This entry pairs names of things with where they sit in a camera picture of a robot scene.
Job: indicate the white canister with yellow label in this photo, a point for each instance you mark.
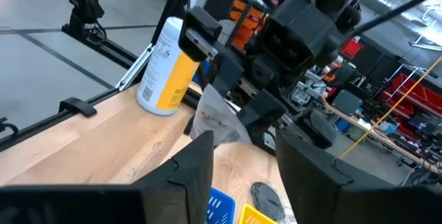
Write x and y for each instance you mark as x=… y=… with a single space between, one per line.
x=162 y=79

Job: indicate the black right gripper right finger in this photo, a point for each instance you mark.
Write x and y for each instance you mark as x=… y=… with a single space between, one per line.
x=328 y=189

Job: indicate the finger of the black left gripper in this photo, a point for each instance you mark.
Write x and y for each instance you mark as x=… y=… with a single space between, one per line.
x=226 y=72
x=262 y=111

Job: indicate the black shower cap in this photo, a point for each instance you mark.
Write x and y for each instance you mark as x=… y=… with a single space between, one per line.
x=215 y=117
x=267 y=200

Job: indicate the red storage bin stack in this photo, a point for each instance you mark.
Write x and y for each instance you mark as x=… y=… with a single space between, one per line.
x=414 y=96

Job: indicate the black frame clip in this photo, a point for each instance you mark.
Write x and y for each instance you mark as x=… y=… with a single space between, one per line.
x=77 y=106

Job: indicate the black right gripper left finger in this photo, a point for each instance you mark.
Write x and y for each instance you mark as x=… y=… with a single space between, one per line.
x=179 y=189

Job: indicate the black aluminium table frame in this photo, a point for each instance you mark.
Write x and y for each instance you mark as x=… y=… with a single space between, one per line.
x=34 y=127

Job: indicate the silver aluminium extrusion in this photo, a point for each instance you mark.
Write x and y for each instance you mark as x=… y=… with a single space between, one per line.
x=134 y=68

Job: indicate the orange storage bins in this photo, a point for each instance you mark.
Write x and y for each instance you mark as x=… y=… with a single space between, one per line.
x=247 y=20

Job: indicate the blue plastic slotted basket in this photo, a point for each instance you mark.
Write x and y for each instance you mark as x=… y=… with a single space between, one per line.
x=221 y=206

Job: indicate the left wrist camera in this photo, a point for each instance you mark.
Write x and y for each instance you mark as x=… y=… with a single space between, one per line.
x=297 y=40

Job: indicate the wooden workbench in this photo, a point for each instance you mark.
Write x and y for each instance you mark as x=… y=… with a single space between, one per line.
x=380 y=135

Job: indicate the dark grey box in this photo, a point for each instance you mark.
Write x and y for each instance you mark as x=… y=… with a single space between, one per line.
x=347 y=101

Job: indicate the yellow plastic slotted basket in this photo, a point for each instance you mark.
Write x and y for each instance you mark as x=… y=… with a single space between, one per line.
x=252 y=217

